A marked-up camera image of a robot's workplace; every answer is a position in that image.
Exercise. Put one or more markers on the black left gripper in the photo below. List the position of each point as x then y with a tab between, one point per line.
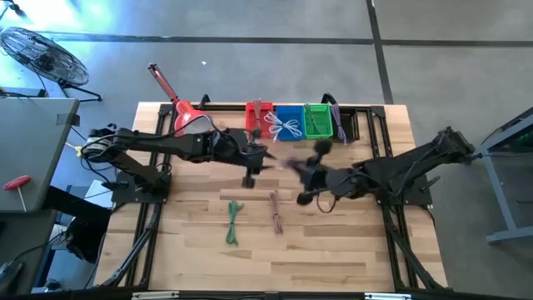
245	154

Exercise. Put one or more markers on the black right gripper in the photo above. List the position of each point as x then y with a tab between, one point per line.
316	177

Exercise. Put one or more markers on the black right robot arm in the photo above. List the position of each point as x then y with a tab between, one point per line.
399	166

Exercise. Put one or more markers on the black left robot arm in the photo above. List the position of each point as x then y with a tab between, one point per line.
166	143

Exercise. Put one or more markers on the red plastic basket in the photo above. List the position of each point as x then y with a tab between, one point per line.
266	125

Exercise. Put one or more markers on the green plastic basket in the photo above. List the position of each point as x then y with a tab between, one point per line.
322	125

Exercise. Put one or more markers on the blue plastic basket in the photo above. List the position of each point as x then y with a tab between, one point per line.
291	109

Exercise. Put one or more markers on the black plastic basket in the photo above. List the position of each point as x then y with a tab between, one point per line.
352	125

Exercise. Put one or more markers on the red desk lamp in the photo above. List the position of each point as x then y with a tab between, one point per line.
187	114

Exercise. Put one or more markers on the black rounded bag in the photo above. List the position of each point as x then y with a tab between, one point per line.
85	241

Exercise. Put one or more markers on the black floor fan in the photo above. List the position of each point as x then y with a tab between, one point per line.
46	56

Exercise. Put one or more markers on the dark grey desk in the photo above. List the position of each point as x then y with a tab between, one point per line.
21	237

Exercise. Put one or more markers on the black aluminium rail frame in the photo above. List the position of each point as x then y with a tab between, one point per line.
372	137

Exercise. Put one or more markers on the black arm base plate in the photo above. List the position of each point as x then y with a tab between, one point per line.
418	196
125	193

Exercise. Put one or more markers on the silver metal bracket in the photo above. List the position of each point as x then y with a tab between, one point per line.
154	295
387	296

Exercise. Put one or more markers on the grey metal table frame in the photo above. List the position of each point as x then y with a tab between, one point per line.
499	200

